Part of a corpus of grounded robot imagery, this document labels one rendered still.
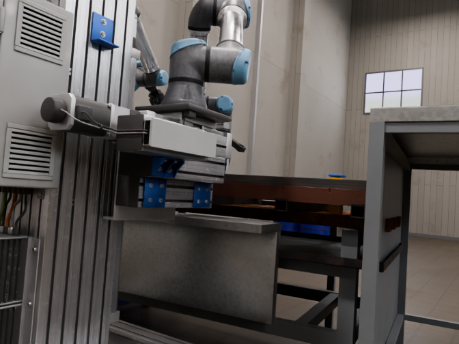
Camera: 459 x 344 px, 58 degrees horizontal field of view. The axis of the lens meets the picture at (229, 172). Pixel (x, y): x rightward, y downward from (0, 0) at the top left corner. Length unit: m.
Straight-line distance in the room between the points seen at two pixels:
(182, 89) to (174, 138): 0.31
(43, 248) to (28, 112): 0.36
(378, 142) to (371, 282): 0.38
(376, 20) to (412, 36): 1.11
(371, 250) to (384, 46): 11.41
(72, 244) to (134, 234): 0.72
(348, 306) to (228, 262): 0.48
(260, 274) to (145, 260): 0.55
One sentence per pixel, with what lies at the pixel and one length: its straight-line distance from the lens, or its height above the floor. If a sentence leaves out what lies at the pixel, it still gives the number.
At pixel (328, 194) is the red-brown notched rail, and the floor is 0.80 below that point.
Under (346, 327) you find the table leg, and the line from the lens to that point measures 1.69.
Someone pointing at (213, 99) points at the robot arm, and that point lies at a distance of 1.85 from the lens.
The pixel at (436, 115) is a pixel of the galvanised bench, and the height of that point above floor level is 1.02.
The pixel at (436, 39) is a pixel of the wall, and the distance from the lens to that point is 12.28.
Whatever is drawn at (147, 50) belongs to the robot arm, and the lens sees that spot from 2.07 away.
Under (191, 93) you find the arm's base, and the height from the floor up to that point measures 1.09.
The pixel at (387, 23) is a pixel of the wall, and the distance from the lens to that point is 12.72.
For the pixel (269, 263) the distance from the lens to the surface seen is 1.63.
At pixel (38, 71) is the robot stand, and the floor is 1.05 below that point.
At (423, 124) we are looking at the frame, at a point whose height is 1.00.
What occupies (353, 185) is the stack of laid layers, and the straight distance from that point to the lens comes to 1.62.
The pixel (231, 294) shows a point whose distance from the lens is 1.72.
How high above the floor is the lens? 0.79
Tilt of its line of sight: 3 degrees up
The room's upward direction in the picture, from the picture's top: 4 degrees clockwise
